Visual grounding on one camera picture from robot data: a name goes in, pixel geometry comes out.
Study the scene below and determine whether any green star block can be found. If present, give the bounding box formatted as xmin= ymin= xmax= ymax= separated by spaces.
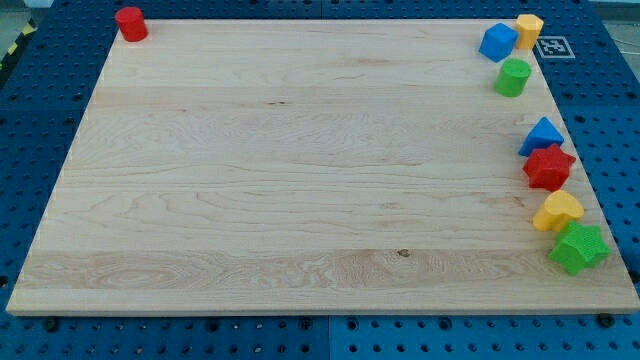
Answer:
xmin=548 ymin=220 xmax=611 ymax=276

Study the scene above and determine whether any white fiducial marker tag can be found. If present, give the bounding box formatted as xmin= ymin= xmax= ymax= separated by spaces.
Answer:
xmin=536 ymin=36 xmax=575 ymax=59

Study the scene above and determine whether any yellow hexagon block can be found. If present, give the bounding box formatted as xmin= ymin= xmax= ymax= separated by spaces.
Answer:
xmin=514 ymin=14 xmax=544 ymax=50

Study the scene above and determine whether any yellow heart block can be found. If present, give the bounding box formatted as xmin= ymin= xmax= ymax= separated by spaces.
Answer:
xmin=532 ymin=190 xmax=585 ymax=232

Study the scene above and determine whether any blue cube block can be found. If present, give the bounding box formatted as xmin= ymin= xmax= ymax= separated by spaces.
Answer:
xmin=479 ymin=23 xmax=519 ymax=63

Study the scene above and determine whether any green cylinder block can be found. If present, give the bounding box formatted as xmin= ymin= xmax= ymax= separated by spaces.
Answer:
xmin=494 ymin=58 xmax=532 ymax=97

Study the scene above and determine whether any red cylinder block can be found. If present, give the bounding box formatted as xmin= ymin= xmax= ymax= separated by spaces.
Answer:
xmin=114 ymin=6 xmax=148 ymax=42

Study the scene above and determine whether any wooden board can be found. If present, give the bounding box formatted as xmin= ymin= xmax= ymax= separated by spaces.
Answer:
xmin=7 ymin=20 xmax=639 ymax=316

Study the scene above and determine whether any red star block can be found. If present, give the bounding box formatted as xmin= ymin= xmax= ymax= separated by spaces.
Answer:
xmin=523 ymin=144 xmax=576 ymax=192

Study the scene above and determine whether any blue triangle block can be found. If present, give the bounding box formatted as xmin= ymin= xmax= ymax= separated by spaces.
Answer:
xmin=518 ymin=117 xmax=565 ymax=157

